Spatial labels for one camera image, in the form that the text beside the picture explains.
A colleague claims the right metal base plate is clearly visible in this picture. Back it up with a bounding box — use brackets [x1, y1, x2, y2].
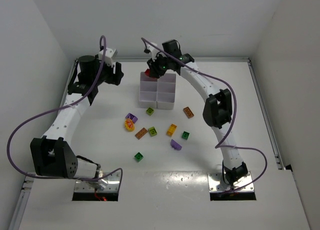
[207, 172, 255, 193]

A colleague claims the yellow lego brick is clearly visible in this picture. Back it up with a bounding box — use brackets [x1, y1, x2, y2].
[166, 124, 177, 137]

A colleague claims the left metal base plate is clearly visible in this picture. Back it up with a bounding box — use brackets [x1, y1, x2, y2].
[73, 171, 122, 193]

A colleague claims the dark green square lego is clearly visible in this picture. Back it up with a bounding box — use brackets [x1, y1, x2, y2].
[181, 131, 190, 140]

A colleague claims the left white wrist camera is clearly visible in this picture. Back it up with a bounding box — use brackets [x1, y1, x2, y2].
[98, 48, 118, 66]

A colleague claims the purple cable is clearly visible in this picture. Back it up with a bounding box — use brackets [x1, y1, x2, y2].
[141, 37, 268, 197]
[6, 35, 123, 190]

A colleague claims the lime green square lego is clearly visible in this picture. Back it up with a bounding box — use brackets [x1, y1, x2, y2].
[146, 107, 154, 116]
[148, 127, 158, 137]

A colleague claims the brown lego plate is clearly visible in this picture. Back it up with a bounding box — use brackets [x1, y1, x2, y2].
[183, 107, 194, 119]
[135, 128, 148, 140]

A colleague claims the red rectangular lego brick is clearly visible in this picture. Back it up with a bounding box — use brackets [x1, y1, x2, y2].
[144, 69, 153, 78]

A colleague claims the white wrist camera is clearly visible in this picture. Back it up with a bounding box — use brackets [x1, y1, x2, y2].
[143, 43, 159, 61]
[98, 48, 118, 66]

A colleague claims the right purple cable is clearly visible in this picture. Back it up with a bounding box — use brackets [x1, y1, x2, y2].
[141, 37, 268, 197]

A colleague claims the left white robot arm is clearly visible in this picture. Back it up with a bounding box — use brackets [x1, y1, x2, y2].
[30, 55, 124, 181]

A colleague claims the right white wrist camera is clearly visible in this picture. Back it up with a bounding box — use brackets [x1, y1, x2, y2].
[143, 43, 159, 61]

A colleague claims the orange printed round lego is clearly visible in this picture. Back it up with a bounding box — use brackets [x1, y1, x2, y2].
[124, 118, 135, 132]

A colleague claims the purple arch lego with red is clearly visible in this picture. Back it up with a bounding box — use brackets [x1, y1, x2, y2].
[125, 113, 138, 123]

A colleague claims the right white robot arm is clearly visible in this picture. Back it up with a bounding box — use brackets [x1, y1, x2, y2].
[143, 39, 248, 186]

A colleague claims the white six-compartment container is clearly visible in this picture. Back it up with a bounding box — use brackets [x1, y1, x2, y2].
[138, 72, 177, 110]

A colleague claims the metal base plate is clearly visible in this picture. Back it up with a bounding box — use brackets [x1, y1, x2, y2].
[207, 172, 255, 193]
[73, 171, 122, 193]

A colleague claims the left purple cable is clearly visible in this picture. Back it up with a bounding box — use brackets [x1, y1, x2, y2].
[6, 35, 123, 190]

